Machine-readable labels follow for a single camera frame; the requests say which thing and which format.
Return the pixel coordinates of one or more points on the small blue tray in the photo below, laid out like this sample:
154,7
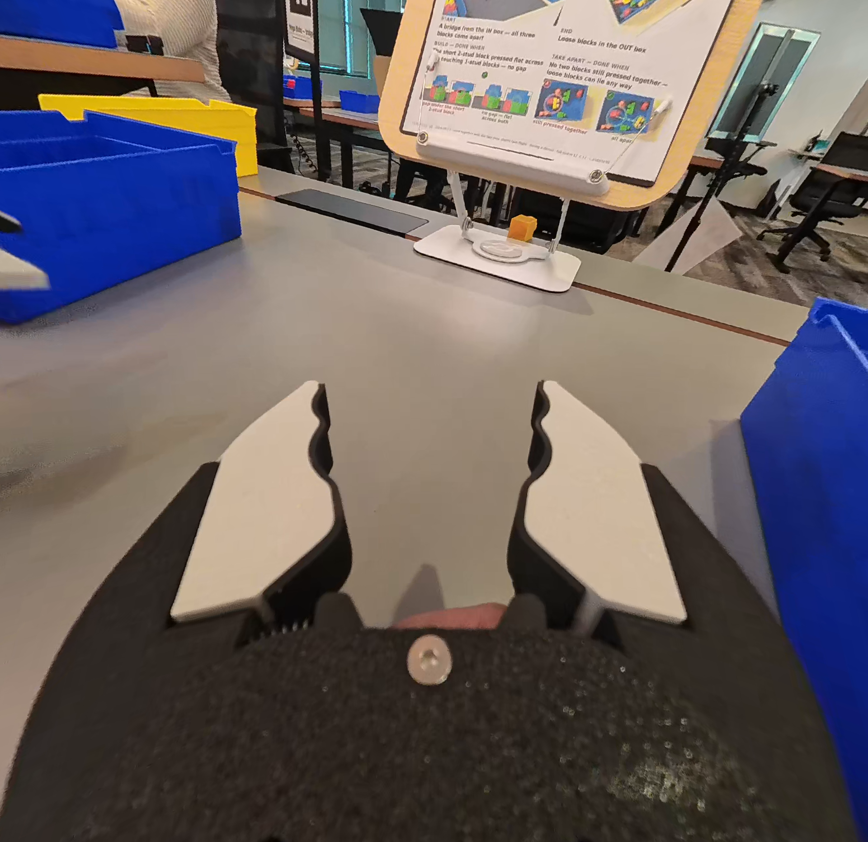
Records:
360,101

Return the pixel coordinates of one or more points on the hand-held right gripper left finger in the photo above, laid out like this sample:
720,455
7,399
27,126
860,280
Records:
258,510

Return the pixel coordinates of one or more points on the yellow plastic bin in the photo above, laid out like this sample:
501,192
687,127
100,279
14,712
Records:
176,123

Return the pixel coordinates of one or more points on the black office chair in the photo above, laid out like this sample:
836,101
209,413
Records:
827,191
255,42

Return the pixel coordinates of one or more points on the black tripod stand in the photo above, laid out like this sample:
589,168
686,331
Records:
733,150

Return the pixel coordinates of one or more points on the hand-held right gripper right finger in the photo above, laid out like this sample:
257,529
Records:
600,510

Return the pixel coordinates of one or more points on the wooden shelf board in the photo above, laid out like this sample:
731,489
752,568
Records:
109,58

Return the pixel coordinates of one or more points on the black inset table panel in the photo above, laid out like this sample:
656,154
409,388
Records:
353,214

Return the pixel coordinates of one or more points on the small orange cube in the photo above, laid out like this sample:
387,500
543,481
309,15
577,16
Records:
522,228

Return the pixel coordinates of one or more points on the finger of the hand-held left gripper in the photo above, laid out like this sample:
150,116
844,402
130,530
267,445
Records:
21,272
8,224

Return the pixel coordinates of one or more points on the blue plastic bin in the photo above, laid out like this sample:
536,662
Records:
814,517
122,205
54,4

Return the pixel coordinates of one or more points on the wooden clipboard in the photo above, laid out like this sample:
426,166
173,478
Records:
739,82

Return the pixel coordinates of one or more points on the printed instruction sheet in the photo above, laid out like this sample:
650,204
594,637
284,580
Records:
543,42

